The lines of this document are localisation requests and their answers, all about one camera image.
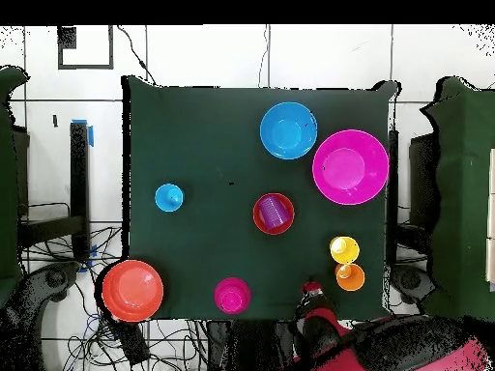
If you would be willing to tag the orange plastic cup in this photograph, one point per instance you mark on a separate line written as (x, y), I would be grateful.
(350, 277)

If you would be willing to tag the small magenta plastic bowl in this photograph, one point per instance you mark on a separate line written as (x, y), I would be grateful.
(232, 295)

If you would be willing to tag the small red plastic bowl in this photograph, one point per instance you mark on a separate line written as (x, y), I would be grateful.
(260, 224)

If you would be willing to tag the purple plastic cup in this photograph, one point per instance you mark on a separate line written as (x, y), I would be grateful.
(273, 211)

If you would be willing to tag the large orange-red plastic bowl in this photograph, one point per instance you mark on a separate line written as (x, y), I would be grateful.
(132, 290)

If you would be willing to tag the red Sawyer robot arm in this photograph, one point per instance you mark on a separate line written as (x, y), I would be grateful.
(386, 344)

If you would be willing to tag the yellow plastic cup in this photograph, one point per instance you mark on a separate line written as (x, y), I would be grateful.
(346, 253)

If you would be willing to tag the grey stand base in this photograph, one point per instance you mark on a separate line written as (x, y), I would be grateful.
(410, 280)
(54, 278)

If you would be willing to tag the large pink plastic bowl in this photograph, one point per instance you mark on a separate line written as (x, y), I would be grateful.
(350, 167)

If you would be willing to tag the blue plastic bowl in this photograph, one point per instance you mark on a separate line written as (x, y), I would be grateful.
(288, 130)

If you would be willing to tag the blue plastic cup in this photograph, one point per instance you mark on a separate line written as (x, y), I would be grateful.
(169, 197)

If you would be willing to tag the green-clothed side table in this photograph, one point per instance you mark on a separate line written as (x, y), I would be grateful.
(7, 174)
(464, 193)

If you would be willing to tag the dark green table cloth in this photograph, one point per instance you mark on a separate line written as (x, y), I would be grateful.
(193, 147)

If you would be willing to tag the black power adapter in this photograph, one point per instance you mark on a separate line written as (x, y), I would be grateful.
(133, 344)

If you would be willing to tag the blue tape strip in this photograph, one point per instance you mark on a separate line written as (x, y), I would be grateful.
(91, 137)

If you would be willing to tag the black square floor frame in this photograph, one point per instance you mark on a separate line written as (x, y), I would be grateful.
(66, 38)

